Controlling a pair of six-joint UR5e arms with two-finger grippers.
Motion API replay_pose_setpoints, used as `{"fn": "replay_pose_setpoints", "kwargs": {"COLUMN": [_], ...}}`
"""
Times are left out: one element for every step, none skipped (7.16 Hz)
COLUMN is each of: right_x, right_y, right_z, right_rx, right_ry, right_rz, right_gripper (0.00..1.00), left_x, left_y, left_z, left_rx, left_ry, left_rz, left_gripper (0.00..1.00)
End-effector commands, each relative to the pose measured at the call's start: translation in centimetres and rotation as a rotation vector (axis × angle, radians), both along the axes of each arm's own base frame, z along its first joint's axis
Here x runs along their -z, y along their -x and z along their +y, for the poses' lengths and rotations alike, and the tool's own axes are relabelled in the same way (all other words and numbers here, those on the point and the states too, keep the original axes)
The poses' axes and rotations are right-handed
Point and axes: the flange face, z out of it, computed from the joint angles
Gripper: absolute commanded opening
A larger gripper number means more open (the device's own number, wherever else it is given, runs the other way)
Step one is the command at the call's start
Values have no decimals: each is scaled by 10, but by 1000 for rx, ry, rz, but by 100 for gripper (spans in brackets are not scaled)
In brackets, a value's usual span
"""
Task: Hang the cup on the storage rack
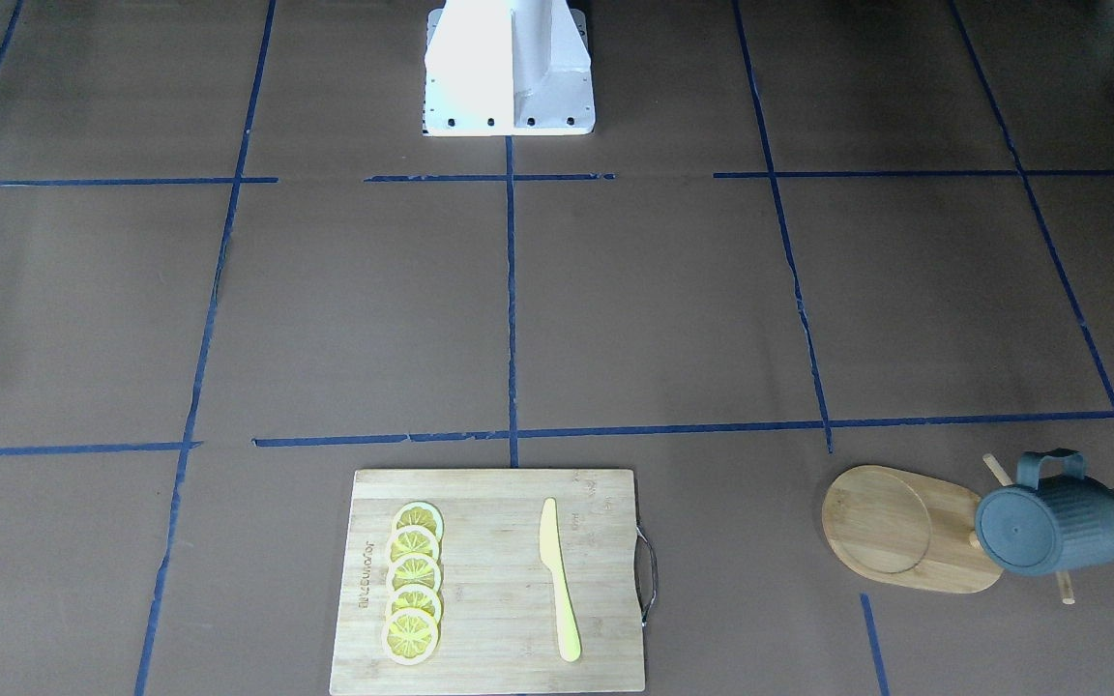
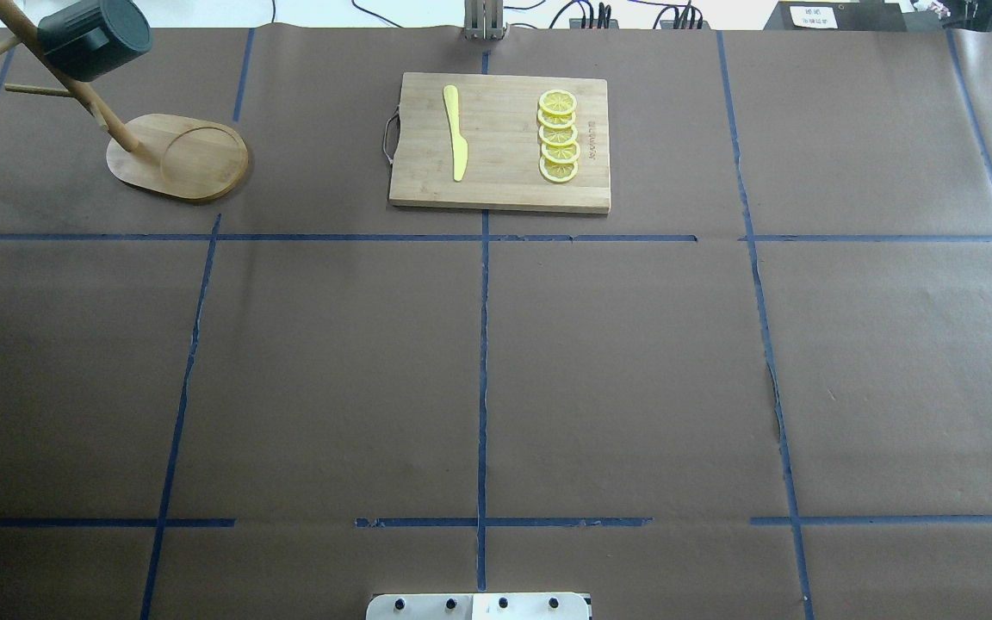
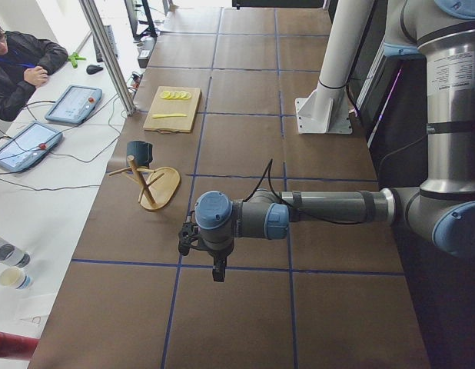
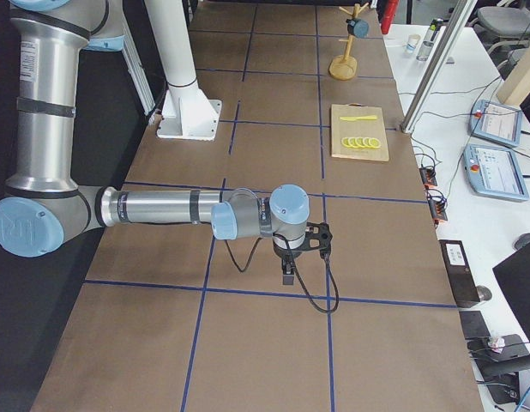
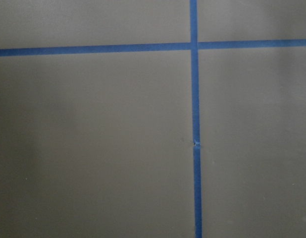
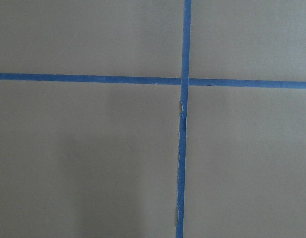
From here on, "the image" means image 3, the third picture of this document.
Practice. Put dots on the paper cup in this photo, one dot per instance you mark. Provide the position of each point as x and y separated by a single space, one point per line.
15 278

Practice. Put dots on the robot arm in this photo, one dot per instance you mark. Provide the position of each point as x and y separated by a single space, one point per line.
440 210

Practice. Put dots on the plastic water bottle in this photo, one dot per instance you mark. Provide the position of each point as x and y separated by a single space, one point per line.
13 256

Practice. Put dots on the teach pendant far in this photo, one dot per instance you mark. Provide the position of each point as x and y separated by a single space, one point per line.
75 105

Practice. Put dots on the green clamp tool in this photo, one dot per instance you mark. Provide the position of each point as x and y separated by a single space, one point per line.
74 58

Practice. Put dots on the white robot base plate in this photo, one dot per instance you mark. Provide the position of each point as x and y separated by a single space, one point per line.
325 110

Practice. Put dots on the teach pendant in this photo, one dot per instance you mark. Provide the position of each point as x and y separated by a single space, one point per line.
75 105
28 147

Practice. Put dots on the bamboo cutting board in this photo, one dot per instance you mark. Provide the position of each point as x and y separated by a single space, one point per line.
167 106

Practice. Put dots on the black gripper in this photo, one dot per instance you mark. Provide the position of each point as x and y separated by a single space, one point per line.
218 257

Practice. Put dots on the aluminium frame post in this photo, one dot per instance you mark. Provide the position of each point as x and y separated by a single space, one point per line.
96 25

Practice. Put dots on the dark teal mug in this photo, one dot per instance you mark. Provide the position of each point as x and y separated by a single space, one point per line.
142 152

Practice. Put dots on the black computer mouse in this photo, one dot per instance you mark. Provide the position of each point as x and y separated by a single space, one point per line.
93 69

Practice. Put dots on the teach pendant near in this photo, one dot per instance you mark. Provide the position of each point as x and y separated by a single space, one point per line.
28 147

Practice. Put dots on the yellow plastic knife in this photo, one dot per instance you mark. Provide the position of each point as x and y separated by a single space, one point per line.
171 115

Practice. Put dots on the seated person dark jacket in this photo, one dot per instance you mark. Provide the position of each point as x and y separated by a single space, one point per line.
26 64

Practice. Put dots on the wooden cup rack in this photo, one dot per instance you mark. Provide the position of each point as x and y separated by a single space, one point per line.
157 186

